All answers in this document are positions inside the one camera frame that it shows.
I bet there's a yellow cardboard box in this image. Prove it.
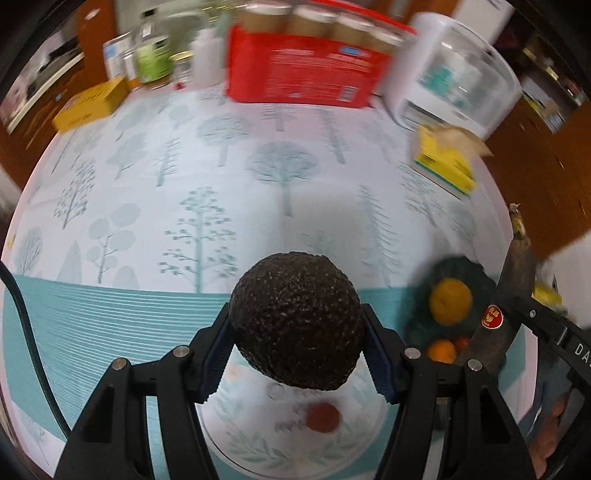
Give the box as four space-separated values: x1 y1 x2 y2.
52 76 127 134

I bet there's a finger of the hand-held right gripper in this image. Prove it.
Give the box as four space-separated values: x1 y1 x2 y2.
501 291 571 344

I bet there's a white and blue carton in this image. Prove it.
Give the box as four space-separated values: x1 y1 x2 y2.
102 34 132 79

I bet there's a small glass jar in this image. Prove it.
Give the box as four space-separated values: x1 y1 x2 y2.
170 51 195 86

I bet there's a round white printed placemat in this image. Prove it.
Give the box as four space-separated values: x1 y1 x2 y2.
198 355 407 467

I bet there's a glass bottle green label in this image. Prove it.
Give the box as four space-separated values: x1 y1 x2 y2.
136 9 174 88

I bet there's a dark brown avocado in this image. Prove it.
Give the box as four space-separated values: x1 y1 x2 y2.
229 252 365 391

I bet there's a red lychee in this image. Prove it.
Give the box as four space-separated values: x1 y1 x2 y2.
305 402 342 433

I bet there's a red pack of paper cups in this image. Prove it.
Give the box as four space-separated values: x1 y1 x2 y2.
226 0 419 109

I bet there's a person's right hand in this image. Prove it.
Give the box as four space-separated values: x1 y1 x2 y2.
530 399 570 478

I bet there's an orange mandarin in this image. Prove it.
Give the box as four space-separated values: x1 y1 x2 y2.
427 339 458 363

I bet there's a yellow tissue pack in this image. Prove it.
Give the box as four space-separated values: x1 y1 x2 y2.
413 124 495 197

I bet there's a white storage box clear lid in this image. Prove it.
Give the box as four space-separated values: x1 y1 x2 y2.
383 11 522 139

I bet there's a large yellow orange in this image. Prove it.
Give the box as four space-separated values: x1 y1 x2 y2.
429 278 474 326

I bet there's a white squeeze bottle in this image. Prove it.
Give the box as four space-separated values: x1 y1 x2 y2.
191 9 227 86

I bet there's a yellow plastic bag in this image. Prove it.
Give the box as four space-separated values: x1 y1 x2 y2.
533 272 564 310

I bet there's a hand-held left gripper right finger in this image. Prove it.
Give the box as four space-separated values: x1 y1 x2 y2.
362 302 539 480

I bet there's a black cable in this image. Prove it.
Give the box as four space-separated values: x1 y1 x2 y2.
0 261 70 439

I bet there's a dark green scalloped plate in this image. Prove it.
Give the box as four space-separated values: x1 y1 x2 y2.
406 256 499 365

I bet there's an overripe dark banana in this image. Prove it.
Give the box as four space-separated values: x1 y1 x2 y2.
468 203 536 374

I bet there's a metal can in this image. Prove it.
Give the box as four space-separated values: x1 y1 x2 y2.
122 48 139 88

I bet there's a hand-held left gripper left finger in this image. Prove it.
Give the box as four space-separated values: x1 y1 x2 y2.
55 302 236 480

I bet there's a tree print tablecloth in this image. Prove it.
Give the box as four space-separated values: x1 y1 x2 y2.
0 83 532 480

